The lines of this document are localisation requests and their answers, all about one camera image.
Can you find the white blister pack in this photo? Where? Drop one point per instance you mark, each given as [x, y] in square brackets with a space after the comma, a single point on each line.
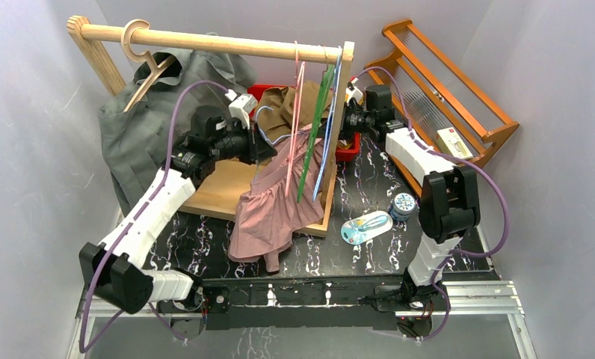
[359, 230]

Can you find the blue patterned round tin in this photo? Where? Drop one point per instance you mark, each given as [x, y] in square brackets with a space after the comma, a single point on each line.
[402, 207]

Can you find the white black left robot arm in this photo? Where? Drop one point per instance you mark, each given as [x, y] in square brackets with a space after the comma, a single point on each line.
[113, 269]

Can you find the wooden clothes rack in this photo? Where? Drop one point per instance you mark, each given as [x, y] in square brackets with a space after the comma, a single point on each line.
[218, 195]

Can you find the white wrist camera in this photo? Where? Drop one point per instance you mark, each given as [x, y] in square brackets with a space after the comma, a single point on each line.
[241, 105]
[353, 93]

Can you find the light blue wire hanger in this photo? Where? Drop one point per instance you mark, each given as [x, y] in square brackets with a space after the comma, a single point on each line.
[329, 125]

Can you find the wooden clothes hanger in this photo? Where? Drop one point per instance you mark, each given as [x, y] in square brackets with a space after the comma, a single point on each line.
[155, 69]

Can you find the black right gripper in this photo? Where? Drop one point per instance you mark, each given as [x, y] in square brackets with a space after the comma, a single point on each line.
[344, 134]

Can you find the red plastic bin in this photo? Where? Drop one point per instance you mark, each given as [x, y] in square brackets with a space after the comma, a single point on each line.
[348, 147]

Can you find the small white box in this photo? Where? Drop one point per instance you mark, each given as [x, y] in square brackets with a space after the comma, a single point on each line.
[450, 143]

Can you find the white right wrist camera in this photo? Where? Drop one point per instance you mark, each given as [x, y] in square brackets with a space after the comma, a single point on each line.
[353, 93]

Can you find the grey garment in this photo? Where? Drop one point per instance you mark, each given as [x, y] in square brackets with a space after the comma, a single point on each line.
[134, 143]

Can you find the brown garment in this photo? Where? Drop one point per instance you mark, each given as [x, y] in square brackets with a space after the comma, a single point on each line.
[283, 98]

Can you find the pink wire hanger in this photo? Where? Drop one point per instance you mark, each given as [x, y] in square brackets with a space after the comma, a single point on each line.
[299, 78]

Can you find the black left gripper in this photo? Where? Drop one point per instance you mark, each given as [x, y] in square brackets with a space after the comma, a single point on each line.
[253, 146]

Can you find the green plastic hanger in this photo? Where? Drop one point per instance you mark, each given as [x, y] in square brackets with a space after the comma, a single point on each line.
[323, 91]

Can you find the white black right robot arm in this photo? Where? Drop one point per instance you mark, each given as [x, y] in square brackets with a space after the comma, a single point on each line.
[448, 201]

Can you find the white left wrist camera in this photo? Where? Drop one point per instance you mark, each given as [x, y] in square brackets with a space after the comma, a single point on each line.
[241, 105]

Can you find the pink garment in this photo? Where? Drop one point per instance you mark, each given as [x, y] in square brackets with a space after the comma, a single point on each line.
[270, 212]

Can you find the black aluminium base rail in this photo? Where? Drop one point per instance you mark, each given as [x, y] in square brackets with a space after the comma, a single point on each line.
[317, 317]

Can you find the orange wooden shoe rack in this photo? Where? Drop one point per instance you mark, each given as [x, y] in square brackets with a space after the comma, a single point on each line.
[435, 93]

